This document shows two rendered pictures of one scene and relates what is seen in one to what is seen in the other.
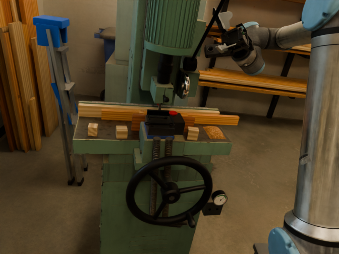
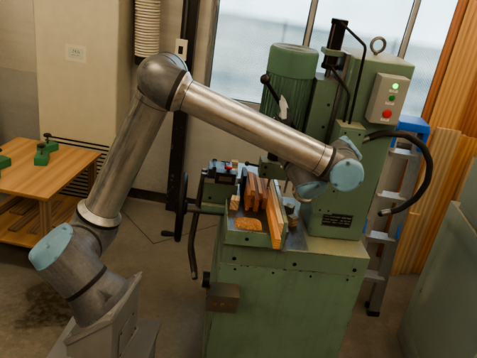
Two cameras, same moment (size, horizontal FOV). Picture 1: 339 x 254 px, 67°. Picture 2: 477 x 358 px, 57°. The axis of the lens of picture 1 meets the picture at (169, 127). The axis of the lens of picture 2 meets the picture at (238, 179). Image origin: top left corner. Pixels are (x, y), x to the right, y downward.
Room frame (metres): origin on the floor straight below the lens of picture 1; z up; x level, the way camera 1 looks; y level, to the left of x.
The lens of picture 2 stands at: (1.11, -1.55, 1.73)
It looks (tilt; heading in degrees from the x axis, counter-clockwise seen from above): 26 degrees down; 99
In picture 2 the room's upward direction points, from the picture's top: 9 degrees clockwise
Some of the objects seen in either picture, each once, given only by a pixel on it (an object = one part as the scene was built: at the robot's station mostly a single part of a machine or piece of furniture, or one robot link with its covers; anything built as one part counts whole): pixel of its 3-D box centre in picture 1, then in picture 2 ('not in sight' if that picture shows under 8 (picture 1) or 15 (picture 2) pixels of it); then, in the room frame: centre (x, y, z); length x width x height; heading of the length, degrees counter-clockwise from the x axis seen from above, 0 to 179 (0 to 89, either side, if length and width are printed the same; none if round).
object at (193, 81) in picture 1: (187, 82); (324, 194); (1.20, -0.05, 1.02); 0.09 x 0.07 x 0.12; 105
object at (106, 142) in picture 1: (155, 140); (238, 197); (0.87, 0.05, 0.87); 0.61 x 0.30 x 0.06; 105
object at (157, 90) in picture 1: (161, 91); (276, 170); (1.00, 0.06, 1.03); 0.14 x 0.07 x 0.09; 15
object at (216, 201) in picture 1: (218, 198); (206, 280); (0.85, -0.25, 0.65); 0.06 x 0.04 x 0.08; 105
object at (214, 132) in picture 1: (214, 130); (248, 221); (0.96, -0.19, 0.91); 0.10 x 0.07 x 0.02; 15
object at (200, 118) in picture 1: (173, 117); (267, 200); (1.00, -0.01, 0.92); 0.60 x 0.02 x 0.04; 105
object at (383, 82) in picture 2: not in sight; (387, 99); (1.33, 0.00, 1.40); 0.10 x 0.06 x 0.16; 15
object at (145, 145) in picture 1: (160, 141); (219, 186); (0.79, 0.02, 0.92); 0.15 x 0.13 x 0.09; 105
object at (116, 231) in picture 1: (142, 197); (270, 301); (1.10, 0.09, 0.36); 0.58 x 0.45 x 0.71; 15
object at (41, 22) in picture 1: (65, 108); (381, 219); (1.59, 0.73, 0.58); 0.27 x 0.25 x 1.16; 98
